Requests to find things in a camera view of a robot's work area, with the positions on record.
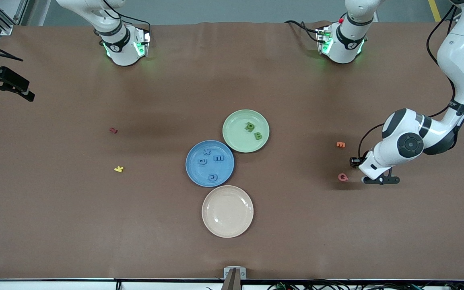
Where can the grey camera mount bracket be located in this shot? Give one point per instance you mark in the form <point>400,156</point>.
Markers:
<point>234,278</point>

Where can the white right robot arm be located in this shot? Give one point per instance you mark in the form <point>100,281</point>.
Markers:
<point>121,52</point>

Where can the blue foam letter G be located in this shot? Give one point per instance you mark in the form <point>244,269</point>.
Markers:
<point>213,177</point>

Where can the beige plate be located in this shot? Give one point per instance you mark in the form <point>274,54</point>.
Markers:
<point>227,211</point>

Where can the green foam letter B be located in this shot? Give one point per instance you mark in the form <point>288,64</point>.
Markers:
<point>258,135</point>

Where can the orange foam letter E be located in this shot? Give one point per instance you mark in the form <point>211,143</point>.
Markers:
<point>341,144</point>

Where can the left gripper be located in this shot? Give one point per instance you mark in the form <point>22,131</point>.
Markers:
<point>355,162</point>

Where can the large table cover sheet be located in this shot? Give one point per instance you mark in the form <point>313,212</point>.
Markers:
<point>95,225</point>

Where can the yellow foam letter K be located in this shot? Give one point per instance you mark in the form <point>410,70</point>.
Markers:
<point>118,169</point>

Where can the green foam letter P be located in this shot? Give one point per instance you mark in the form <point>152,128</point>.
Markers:
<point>251,125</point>

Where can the blue foam letter E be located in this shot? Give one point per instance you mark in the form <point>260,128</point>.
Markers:
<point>218,158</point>

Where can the green plate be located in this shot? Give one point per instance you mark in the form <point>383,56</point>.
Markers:
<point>236,135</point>

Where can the pink foam letter Q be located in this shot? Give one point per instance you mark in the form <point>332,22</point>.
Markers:
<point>343,177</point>

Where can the blue foam letter a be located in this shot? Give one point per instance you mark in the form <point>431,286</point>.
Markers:
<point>202,161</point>

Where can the blue plate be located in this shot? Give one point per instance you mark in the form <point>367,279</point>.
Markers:
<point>199,175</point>

